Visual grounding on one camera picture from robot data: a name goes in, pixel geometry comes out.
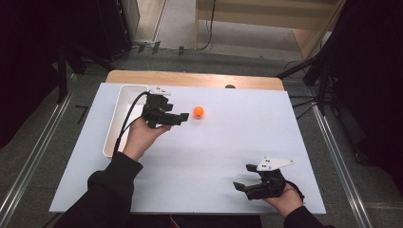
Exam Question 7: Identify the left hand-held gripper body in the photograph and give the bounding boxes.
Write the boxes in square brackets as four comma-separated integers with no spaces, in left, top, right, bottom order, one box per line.
[141,87,182,129]

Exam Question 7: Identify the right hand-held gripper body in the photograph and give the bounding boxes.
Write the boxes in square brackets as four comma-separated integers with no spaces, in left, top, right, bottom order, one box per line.
[244,156,295,201]

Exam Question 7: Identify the plain orange ball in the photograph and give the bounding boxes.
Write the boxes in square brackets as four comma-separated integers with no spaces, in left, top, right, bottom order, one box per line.
[192,105,205,120]

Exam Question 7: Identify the white plastic bin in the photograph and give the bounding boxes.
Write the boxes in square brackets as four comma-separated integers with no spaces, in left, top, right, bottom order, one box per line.
[102,84,150,159]

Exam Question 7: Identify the person's right hand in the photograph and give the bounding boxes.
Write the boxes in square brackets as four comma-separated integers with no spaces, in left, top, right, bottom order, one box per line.
[262,182,306,219]

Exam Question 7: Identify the person's left hand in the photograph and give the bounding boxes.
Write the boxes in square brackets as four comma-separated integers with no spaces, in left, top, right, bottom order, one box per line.
[122,117,172,162]

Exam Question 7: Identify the white board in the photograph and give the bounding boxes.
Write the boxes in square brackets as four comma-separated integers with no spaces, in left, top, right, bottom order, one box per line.
[48,83,327,216]

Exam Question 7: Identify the wooden table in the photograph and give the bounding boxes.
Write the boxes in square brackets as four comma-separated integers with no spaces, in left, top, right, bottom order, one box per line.
[105,69,285,92]

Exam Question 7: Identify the person's legs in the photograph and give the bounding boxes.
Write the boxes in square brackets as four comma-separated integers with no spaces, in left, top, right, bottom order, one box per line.
[126,214,263,228]

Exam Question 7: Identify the black cabinet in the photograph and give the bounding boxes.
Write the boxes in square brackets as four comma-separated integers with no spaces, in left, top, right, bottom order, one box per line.
[94,0,135,62]

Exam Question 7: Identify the black metal stand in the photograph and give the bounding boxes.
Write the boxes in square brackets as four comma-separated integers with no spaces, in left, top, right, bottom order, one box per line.
[275,47,337,117]
[56,41,116,105]

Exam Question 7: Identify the light wooden furniture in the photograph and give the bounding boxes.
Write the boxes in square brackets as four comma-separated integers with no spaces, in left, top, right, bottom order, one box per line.
[194,0,347,61]

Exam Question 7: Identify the black curtain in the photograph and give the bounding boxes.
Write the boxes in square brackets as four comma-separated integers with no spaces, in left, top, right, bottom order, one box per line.
[0,0,107,150]
[319,0,403,194]

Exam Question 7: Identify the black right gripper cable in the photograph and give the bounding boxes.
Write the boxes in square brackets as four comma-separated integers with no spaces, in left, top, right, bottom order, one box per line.
[284,180,306,202]

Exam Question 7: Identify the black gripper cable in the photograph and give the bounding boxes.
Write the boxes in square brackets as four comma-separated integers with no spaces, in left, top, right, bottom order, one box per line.
[111,90,150,159]
[284,180,306,202]

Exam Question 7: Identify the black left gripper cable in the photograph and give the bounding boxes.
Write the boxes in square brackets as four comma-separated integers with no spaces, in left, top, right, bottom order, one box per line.
[111,90,150,159]

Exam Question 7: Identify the metal floor rail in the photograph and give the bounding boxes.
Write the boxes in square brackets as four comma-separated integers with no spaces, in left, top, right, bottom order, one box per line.
[0,73,78,228]
[308,101,374,228]

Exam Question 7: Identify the black floor cables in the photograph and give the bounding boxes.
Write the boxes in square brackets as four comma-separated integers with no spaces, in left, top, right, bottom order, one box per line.
[287,93,318,121]

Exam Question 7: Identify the black hanging cable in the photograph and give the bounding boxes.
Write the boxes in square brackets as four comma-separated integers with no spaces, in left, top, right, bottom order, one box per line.
[194,0,218,52]

